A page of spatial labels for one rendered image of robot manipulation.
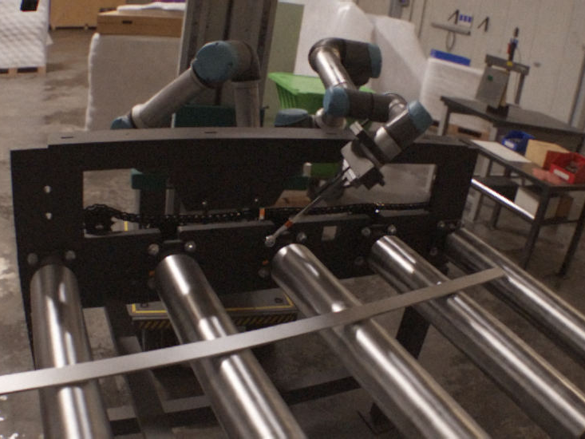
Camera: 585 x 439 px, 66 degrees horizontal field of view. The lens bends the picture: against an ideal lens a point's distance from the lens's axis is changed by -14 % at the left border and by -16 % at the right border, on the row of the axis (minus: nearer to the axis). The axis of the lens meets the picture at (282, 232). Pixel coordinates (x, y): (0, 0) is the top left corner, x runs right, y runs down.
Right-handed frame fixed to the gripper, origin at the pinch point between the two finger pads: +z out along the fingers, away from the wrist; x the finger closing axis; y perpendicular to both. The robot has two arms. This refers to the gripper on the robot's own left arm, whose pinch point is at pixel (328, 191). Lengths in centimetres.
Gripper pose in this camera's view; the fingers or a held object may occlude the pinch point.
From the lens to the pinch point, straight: 127.8
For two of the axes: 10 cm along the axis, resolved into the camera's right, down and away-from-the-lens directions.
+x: -2.4, -6.3, 7.4
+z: -7.4, 6.1, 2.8
